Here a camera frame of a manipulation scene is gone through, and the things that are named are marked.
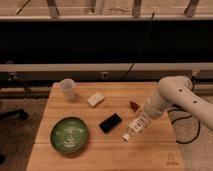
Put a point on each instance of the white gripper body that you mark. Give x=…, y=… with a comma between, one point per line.
x=146, y=113

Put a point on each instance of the clear bottle with white label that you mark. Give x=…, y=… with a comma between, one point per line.
x=136, y=127

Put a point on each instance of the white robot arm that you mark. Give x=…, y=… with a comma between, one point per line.
x=177, y=90

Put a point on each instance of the green ceramic bowl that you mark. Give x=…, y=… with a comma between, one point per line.
x=69, y=135

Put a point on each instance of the dark red wrapped candy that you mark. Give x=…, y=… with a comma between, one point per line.
x=134, y=106

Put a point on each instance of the black rectangular block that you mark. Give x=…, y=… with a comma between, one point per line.
x=108, y=124

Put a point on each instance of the white sponge block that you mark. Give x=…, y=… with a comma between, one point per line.
x=95, y=99

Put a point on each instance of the clear plastic cup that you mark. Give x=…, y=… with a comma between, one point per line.
x=67, y=87

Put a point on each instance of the black chair base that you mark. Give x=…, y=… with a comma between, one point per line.
x=20, y=113

